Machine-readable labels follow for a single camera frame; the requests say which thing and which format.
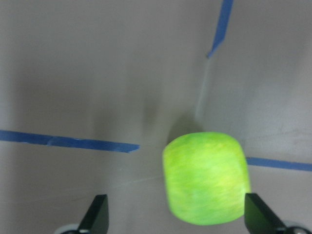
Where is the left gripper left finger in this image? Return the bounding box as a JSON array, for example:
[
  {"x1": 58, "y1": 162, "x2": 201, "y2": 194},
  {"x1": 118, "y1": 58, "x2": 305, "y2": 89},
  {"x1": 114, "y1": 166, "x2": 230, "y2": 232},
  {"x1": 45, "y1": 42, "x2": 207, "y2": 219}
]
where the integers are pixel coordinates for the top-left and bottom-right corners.
[{"x1": 78, "y1": 195, "x2": 109, "y2": 234}]

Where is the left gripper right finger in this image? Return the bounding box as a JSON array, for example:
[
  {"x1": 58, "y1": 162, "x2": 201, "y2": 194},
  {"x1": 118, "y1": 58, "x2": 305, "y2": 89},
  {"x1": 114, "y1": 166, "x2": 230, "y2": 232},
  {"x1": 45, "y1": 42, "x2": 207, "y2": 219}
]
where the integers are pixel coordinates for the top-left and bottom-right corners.
[{"x1": 244, "y1": 193, "x2": 287, "y2": 234}]

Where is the green apple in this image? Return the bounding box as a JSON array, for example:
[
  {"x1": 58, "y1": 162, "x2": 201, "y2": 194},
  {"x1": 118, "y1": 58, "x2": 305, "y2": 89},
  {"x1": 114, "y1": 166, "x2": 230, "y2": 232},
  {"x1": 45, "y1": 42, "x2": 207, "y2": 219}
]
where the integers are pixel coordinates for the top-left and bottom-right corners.
[{"x1": 163, "y1": 132, "x2": 251, "y2": 226}]

